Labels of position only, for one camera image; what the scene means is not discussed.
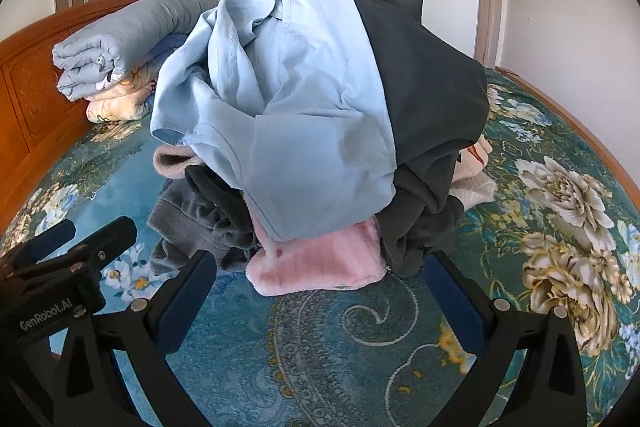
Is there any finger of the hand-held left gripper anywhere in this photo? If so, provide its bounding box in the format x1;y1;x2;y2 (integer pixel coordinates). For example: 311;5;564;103
65;216;139;270
15;221;77;266

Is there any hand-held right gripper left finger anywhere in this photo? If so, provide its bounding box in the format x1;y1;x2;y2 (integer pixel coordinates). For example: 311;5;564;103
52;249;218;427

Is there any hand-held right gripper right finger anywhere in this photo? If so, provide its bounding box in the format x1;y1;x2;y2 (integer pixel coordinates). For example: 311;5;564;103
424;249;588;427

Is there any light blue shirt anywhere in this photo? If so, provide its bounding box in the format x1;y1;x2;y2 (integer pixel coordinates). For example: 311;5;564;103
150;0;398;243

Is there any grey velvet garment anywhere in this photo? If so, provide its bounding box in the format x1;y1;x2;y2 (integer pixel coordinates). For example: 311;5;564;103
147;164;263;278

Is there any beige fleece garment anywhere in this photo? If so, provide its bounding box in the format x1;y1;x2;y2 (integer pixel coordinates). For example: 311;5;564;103
153;144;201;180

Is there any white printed garment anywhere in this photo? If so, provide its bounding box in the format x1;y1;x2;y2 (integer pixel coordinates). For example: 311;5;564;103
450;134;497;208

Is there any folded floral quilt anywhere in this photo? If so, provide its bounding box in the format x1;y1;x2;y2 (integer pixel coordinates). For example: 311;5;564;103
85;32;188;124

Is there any pink fleece garment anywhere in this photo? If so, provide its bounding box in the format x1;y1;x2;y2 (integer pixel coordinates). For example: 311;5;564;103
246;214;387;298

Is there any teal floral blanket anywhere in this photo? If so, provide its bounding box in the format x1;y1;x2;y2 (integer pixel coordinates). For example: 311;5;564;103
0;67;640;427

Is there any wooden headboard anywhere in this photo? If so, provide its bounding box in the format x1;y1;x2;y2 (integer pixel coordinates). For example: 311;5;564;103
0;0;156;238

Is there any folded grey-blue quilt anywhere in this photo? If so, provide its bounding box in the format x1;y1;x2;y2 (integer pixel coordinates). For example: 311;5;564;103
52;0;218;102

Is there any dark grey sweatshirt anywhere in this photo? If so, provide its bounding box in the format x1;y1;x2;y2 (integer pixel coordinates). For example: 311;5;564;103
342;0;490;278

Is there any pale door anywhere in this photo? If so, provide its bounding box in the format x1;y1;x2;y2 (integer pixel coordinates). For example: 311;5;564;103
472;0;503;68

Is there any wooden bed frame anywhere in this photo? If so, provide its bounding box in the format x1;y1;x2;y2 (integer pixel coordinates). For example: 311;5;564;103
495;66;640;180

